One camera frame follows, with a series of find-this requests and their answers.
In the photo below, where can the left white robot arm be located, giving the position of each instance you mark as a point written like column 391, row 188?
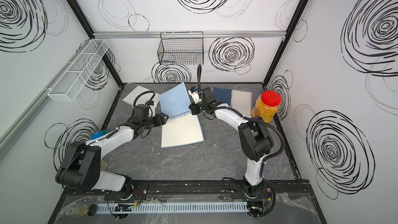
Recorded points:
column 81, row 165

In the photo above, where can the left black frame post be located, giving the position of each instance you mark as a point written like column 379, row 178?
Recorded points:
column 79, row 14

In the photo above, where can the dark blue spiral notebook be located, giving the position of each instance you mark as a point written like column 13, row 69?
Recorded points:
column 223, row 95

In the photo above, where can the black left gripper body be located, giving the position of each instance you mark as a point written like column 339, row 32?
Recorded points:
column 152, row 122

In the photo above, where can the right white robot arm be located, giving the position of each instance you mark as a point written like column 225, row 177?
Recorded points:
column 255, row 139

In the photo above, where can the light blue spiral notebook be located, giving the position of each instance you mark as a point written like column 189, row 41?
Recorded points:
column 182, row 127

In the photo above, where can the frosted cover white notebook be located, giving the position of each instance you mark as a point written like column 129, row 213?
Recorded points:
column 242, row 101

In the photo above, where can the blue lid snack cup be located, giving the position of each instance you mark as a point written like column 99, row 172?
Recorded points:
column 99, row 134

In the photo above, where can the black wire basket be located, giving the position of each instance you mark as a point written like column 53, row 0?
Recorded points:
column 185, row 51

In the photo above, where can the white slotted cable duct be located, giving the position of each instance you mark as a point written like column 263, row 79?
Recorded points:
column 163, row 208

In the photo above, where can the black corner frame post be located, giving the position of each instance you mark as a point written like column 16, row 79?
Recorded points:
column 289, row 32

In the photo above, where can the aluminium wall rail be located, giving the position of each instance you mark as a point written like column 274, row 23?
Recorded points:
column 189, row 34

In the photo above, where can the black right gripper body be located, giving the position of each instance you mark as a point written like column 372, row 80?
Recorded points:
column 197, row 109

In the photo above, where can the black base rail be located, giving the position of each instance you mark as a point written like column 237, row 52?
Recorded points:
column 186, row 188

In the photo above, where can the white mesh wall shelf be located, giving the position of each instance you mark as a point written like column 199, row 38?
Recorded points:
column 78, row 71

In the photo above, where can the cornflakes jar with red lid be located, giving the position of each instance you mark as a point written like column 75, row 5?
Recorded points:
column 266, row 105

